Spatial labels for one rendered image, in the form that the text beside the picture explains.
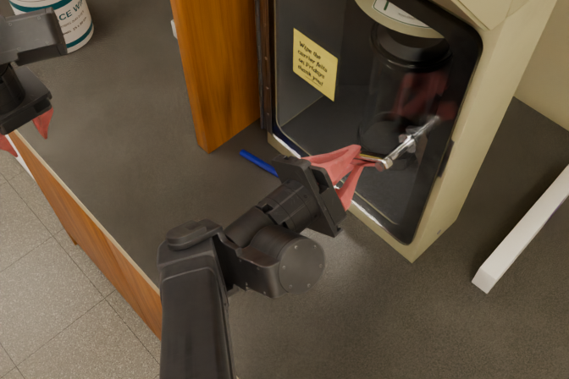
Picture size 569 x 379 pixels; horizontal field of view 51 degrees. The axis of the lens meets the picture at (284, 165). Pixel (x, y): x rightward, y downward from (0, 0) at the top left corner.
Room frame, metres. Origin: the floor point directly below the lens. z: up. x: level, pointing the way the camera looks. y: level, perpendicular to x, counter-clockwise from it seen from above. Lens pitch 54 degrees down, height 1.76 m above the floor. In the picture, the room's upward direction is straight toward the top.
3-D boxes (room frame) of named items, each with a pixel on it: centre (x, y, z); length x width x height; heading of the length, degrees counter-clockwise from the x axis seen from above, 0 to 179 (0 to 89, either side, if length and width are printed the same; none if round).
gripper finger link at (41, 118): (0.52, 0.35, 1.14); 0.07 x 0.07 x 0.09; 43
